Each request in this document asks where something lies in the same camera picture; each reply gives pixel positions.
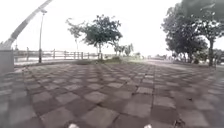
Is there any grass strip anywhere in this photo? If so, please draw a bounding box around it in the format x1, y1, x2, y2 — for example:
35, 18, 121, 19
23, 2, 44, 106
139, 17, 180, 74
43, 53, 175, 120
75, 56, 146, 65

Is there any cluster of small trees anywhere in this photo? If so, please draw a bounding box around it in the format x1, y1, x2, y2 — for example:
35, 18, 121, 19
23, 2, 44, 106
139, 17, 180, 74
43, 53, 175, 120
112, 42, 135, 58

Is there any checkered grey paved plaza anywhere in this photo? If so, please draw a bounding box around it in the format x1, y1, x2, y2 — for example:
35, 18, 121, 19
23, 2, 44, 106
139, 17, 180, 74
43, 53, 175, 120
0, 60, 224, 128

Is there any broad leafy tree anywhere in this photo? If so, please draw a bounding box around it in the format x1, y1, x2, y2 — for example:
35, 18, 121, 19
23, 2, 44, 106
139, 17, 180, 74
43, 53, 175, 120
81, 14, 124, 61

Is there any thin sparse tree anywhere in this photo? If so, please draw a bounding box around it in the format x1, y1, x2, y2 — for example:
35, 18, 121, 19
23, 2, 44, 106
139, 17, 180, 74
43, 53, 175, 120
65, 17, 85, 53

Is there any street lamp pole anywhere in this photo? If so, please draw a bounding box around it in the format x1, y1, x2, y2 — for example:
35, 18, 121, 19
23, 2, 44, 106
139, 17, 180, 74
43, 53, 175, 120
37, 9, 48, 64

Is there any group of dark trees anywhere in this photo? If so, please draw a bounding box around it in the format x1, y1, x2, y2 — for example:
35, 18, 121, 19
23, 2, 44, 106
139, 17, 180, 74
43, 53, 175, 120
161, 0, 224, 68

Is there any slanted pale arch structure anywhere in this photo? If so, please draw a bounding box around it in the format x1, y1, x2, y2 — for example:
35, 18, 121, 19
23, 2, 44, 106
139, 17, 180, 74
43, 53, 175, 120
0, 0, 54, 51

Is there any grey concrete block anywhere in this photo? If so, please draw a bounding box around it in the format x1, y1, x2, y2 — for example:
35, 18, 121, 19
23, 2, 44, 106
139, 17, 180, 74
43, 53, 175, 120
0, 49, 16, 75

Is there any wooden rail fence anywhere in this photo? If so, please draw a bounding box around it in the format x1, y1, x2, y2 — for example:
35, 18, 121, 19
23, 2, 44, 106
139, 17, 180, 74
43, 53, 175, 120
13, 47, 109, 63

